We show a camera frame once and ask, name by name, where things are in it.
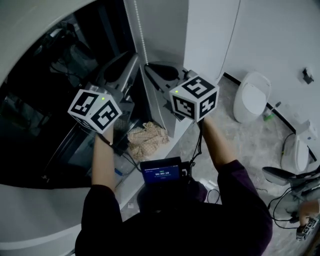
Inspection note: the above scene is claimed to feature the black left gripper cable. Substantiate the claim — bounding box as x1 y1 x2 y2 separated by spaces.
98 133 141 173

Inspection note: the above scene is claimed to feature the black baseboard strip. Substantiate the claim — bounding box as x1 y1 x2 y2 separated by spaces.
222 71 316 161

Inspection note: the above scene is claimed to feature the black chest-mounted screen device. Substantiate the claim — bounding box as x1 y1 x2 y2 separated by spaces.
139 156 193 186

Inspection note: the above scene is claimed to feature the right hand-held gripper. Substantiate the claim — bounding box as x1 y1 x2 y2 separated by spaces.
144 62 220 123

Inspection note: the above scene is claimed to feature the person's dark sweater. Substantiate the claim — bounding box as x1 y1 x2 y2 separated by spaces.
74 159 273 256

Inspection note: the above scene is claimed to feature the white wall-mounted box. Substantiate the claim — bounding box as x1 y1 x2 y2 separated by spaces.
296 119 318 141

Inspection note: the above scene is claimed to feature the green toilet brush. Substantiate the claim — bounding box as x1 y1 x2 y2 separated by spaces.
262 101 282 122

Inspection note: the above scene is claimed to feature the black rectangular box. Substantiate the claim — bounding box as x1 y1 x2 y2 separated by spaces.
113 139 130 158

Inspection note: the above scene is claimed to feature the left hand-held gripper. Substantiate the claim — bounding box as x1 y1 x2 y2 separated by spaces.
67 52 140 135

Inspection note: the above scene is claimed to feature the white egg-shaped toilet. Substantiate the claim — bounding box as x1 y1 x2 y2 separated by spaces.
233 71 272 125

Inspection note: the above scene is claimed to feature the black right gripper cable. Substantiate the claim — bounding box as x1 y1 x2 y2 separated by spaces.
188 121 205 168

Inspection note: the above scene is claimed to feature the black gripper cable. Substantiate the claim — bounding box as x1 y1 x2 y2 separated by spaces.
98 133 141 173
188 121 205 168

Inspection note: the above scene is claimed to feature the beige patterned cloth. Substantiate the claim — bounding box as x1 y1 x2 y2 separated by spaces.
127 121 170 161

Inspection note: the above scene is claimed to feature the person's right forearm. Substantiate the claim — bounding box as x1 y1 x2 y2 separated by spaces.
201 116 239 168

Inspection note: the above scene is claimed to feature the black wall-mounted holder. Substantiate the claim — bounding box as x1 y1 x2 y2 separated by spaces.
302 67 315 85

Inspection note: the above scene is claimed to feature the white slim toilet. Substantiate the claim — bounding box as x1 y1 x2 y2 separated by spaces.
294 139 311 173

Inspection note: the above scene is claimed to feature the person's left forearm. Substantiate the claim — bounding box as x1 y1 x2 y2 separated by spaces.
91 129 116 194

